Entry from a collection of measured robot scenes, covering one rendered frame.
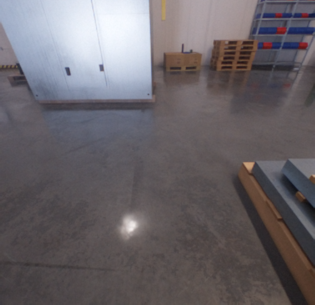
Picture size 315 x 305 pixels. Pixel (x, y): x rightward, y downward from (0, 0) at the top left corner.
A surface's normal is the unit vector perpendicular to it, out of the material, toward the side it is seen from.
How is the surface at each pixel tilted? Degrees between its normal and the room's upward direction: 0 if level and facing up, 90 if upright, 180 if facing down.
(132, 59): 90
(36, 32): 90
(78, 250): 0
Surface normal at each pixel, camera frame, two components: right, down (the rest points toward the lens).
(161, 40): -0.01, 0.58
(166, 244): -0.01, -0.82
